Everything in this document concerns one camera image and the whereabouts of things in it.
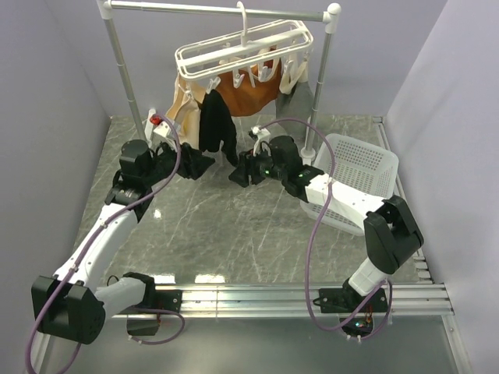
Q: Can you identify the orange hanging underwear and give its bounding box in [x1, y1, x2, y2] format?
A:
[216, 58, 281, 117]

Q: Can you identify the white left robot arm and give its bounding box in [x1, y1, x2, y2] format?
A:
[31, 139, 215, 344]

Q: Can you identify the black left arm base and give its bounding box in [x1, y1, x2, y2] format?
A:
[124, 289, 186, 346]

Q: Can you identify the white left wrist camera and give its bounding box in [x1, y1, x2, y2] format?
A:
[143, 108, 176, 149]

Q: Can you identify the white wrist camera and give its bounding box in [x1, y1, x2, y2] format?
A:
[249, 126, 271, 155]
[143, 108, 176, 149]

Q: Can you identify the white plastic laundry basket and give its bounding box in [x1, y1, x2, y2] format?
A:
[299, 132, 400, 237]

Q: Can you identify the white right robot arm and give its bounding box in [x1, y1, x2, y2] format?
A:
[229, 128, 424, 312]

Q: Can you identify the cream grey hanging underwear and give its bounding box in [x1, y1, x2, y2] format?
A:
[275, 54, 314, 122]

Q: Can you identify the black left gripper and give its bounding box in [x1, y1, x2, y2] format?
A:
[143, 137, 215, 186]

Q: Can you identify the black underwear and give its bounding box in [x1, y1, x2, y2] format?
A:
[199, 90, 239, 167]

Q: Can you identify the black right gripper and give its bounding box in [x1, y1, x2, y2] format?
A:
[228, 144, 287, 189]

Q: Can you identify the beige hanging underwear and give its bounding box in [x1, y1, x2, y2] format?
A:
[166, 74, 206, 150]

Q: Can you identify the white metal clothes rack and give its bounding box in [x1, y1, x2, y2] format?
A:
[97, 1, 342, 140]

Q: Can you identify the white plastic clip hanger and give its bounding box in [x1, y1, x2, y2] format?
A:
[175, 2, 313, 87]

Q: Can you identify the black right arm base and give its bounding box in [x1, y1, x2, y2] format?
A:
[307, 280, 394, 342]

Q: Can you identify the aluminium front rail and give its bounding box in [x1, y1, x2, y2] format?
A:
[41, 283, 455, 320]

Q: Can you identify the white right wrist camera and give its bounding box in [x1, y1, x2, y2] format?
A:
[249, 126, 271, 155]

